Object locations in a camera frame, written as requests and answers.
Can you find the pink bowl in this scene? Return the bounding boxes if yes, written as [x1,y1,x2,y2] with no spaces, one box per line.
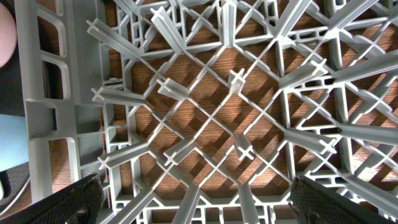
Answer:
[0,4,17,67]

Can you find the round black serving tray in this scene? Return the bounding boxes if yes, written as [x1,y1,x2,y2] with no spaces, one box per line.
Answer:
[0,49,30,215]

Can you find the grey plastic dishwasher rack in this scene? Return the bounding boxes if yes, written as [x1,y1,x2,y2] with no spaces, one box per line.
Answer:
[15,1,397,223]

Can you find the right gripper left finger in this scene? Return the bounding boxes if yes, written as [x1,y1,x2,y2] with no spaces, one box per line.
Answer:
[1,173,104,223]

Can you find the blue cup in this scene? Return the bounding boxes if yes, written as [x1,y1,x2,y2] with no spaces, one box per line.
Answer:
[0,114,29,172]

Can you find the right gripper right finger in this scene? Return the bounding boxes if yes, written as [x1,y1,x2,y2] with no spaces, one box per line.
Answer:
[289,176,392,224]

